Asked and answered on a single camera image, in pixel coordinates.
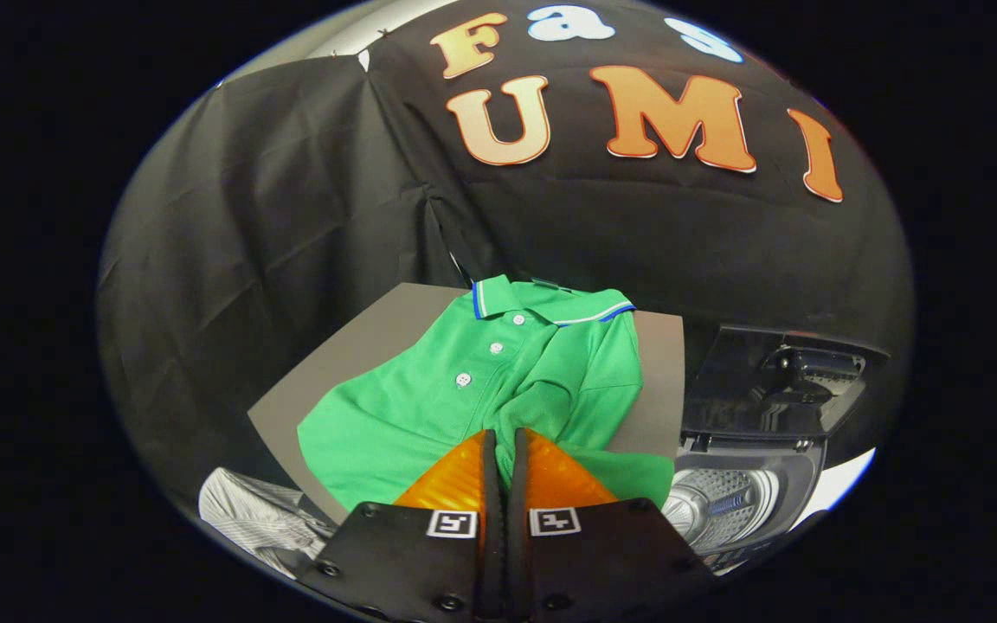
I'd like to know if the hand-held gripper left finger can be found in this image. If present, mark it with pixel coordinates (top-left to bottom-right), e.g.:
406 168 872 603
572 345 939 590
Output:
312 428 500 620

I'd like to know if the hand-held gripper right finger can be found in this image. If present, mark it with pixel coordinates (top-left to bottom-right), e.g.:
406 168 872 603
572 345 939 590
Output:
507 427 717 620

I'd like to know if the green polo shirt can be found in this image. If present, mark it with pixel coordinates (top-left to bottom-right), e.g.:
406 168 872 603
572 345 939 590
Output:
297 274 678 513

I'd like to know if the dark glass washing machine lid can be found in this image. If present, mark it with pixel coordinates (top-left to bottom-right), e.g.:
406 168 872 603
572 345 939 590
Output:
680 324 891 439

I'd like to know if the grey washing machine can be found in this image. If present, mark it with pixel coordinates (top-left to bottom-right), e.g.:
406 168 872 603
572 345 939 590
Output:
661 324 891 577

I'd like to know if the grey table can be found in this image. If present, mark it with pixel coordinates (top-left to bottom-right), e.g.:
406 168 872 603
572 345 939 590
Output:
247 281 686 525

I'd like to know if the white striped cloth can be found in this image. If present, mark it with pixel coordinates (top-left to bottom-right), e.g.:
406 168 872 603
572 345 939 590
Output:
197 466 337 580

